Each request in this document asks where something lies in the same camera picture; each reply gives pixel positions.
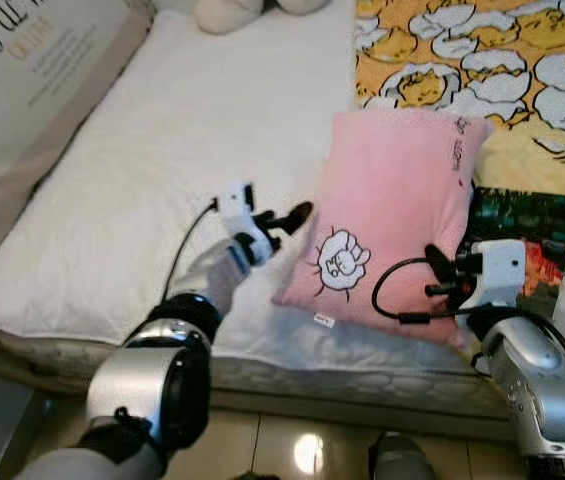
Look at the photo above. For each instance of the white quilted mattress pad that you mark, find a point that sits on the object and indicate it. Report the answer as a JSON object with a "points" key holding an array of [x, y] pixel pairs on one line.
{"points": [[192, 150]]}

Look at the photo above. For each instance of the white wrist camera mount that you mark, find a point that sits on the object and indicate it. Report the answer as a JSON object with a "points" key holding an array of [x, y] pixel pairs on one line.
{"points": [[497, 270], [234, 208]]}

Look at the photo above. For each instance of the grey quilted mattress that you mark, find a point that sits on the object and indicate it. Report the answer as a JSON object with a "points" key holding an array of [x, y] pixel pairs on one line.
{"points": [[312, 385]]}

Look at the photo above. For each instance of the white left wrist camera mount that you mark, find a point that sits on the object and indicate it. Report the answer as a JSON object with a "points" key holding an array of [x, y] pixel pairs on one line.
{"points": [[234, 208]]}

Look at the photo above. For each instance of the cream plush toy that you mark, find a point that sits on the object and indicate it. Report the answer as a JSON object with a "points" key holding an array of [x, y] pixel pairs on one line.
{"points": [[227, 12]]}

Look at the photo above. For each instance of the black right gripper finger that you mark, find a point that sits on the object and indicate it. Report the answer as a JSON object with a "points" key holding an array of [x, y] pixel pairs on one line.
{"points": [[442, 290], [438, 262]]}

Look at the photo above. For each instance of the dark green red book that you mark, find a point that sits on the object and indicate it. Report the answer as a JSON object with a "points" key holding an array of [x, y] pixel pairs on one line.
{"points": [[522, 215]]}

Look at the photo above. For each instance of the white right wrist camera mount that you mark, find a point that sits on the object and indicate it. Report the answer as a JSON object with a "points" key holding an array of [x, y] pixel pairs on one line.
{"points": [[497, 270]]}

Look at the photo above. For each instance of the grey robot right leg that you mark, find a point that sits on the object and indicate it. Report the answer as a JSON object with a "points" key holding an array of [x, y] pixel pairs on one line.
{"points": [[399, 455]]}

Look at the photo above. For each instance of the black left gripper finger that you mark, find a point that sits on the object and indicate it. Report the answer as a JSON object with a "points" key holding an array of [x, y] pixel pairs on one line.
{"points": [[251, 197], [298, 214]]}

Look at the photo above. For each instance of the pink pillow with flower print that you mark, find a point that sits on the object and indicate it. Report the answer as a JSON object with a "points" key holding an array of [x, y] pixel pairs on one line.
{"points": [[382, 190]]}

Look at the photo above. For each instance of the yellow egg print blanket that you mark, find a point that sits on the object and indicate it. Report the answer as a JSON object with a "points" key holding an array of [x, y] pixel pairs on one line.
{"points": [[482, 60]]}

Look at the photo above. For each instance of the large printed bed pillow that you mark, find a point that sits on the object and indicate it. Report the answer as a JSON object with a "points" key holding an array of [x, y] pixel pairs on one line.
{"points": [[32, 70]]}

